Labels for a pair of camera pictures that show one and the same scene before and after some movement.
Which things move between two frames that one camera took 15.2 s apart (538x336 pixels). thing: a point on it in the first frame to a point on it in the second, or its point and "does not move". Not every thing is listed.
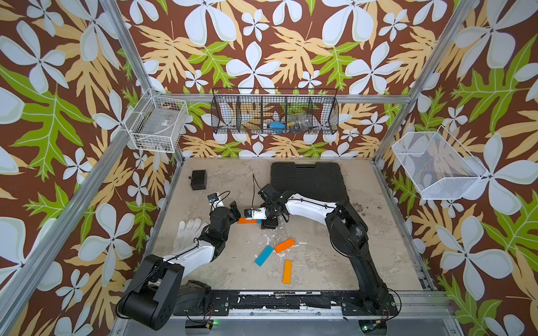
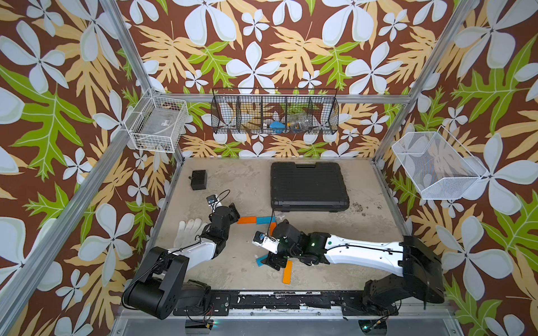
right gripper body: [270, 215] to [283, 253]
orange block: [244, 220] does not move
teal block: [263, 256] does not move
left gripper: [235, 211] does not move
